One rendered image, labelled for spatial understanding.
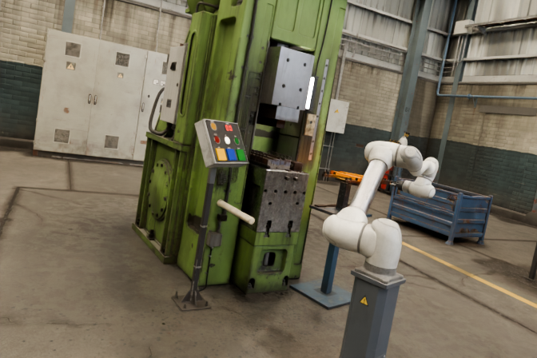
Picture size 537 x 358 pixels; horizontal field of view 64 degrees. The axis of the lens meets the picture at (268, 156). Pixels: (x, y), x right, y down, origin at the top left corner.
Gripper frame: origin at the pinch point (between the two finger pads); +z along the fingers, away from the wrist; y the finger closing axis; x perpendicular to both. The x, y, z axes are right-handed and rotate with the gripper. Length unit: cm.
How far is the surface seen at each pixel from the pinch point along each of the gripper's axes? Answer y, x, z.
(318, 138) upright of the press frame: -16, 23, 52
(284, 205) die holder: -55, -28, 39
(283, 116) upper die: -65, 35, 46
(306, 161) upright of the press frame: -24, 4, 53
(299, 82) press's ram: -57, 60, 44
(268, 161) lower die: -70, 2, 47
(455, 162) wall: 806, 7, 295
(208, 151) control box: -132, 6, 34
